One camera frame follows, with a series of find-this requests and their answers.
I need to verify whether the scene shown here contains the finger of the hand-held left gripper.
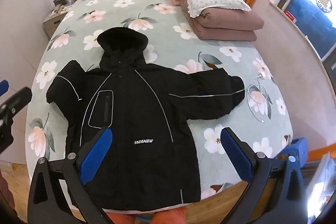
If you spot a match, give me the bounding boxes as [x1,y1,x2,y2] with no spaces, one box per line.
[0,79,10,96]
[0,86,32,119]

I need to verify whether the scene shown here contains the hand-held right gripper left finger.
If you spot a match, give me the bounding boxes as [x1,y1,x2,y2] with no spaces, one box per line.
[27,127,113,224]

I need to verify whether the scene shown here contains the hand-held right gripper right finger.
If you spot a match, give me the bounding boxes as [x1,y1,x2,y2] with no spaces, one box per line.
[220,127,315,224]

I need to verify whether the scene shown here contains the black hooded jacket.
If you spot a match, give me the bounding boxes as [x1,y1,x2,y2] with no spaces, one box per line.
[46,27,246,210]

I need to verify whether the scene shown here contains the orange cloth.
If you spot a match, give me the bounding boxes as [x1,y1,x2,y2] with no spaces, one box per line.
[106,206,188,224]

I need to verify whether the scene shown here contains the white wardrobe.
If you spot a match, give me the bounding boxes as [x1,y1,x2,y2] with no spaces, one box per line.
[0,0,71,98]

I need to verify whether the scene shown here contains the wooden nightstand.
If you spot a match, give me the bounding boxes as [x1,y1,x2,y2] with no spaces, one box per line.
[43,7,71,39]

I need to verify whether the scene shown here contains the clear plastic bag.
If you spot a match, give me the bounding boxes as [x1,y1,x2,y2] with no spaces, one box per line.
[306,152,336,219]

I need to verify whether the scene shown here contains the clutter on nightstand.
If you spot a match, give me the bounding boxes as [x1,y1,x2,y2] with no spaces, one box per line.
[53,0,69,14]

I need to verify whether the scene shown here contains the floral green bed sheet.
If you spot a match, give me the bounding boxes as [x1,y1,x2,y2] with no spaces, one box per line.
[25,0,294,203]

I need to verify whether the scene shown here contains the folded mauve quilt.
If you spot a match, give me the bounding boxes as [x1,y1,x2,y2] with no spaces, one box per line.
[181,5,265,42]

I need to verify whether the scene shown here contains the window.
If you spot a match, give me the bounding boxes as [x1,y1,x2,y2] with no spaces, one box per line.
[276,0,336,56]

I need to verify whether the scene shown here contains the round window decal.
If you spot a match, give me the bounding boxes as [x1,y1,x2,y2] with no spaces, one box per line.
[315,0,332,13]

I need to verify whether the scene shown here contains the white charging cable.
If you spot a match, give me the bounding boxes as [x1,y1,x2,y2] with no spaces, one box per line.
[247,72,275,123]

